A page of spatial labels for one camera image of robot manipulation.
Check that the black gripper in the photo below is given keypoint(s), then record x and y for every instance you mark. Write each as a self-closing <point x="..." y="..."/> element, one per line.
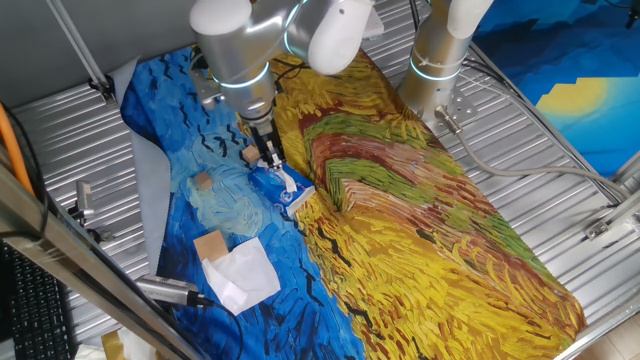
<point x="262" y="136"/>

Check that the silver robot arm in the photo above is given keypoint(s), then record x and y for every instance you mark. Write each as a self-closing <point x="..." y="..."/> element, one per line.
<point x="240" y="55"/>

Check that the small wooden cube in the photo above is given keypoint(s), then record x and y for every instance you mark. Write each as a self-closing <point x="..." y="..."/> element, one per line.
<point x="203" y="181"/>
<point x="250" y="155"/>

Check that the blue tissue pack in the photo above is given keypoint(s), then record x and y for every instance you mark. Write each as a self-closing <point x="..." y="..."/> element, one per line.
<point x="272" y="190"/>

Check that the large wooden block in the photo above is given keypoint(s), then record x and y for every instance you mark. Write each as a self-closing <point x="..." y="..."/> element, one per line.
<point x="211" y="246"/>

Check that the painted wheat field tablecloth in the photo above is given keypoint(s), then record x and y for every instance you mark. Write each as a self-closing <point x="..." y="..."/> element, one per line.
<point x="400" y="250"/>

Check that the white power strip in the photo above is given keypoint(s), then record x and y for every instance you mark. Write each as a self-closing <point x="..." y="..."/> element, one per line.
<point x="375" y="27"/>

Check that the silver cylinder device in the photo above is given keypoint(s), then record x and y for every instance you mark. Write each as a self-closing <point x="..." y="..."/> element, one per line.
<point x="165" y="290"/>

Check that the thin metal pole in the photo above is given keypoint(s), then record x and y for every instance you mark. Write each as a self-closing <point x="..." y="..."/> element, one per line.
<point x="76" y="42"/>

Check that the white crumpled tissue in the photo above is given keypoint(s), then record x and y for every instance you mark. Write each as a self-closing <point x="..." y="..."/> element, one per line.
<point x="135" y="347"/>

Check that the black keyboard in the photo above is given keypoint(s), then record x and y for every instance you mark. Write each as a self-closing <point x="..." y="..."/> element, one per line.
<point x="35" y="310"/>

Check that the blue painted backdrop cloth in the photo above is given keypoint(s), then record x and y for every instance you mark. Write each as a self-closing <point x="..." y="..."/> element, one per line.
<point x="575" y="50"/>

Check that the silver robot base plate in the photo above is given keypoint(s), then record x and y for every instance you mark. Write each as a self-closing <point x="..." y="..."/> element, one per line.
<point x="462" y="107"/>

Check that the steel frame bar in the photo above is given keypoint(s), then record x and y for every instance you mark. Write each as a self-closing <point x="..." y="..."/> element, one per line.
<point x="50" y="235"/>

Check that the aluminium profile rail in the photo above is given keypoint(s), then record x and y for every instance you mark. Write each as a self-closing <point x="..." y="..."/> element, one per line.
<point x="620" y="215"/>

